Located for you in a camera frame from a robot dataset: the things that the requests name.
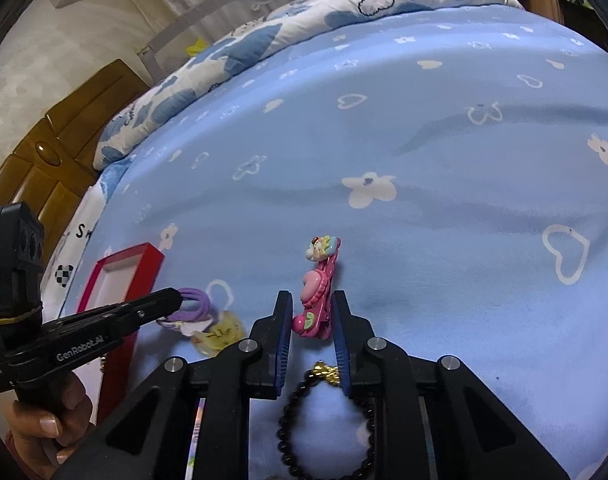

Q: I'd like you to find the black bead bracelet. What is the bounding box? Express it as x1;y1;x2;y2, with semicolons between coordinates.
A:
275;360;378;480

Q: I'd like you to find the pink cartoon hair clip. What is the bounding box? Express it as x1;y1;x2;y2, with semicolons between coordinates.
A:
292;235;342;340

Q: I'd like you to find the wooden headboard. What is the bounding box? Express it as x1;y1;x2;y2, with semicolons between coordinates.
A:
0;60;149;262

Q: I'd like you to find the red shallow box tray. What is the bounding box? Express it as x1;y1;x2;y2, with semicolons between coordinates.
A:
77;243;164;425

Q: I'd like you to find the blue white cartoon quilt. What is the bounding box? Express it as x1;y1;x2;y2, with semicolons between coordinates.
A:
92;0;522;171

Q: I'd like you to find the yellow star plush toy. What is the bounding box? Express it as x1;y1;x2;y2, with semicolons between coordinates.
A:
185;38;209;58

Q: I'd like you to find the white blue pillow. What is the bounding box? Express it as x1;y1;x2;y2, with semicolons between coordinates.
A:
40;157;133;322

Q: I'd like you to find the light blue patterned bedsheet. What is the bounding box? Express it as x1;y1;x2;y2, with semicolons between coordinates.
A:
64;6;608;479

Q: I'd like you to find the yellow hair claw clip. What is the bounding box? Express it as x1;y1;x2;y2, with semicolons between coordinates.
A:
190;310;246;358

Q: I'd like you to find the grey bed guard rail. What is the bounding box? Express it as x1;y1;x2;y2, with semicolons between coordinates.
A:
136;0;451;84

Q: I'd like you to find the person's left hand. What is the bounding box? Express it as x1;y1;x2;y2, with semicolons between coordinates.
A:
0;373;95;479

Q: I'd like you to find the purple bow hair tie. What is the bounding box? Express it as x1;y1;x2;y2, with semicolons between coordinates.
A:
155;286;218;331

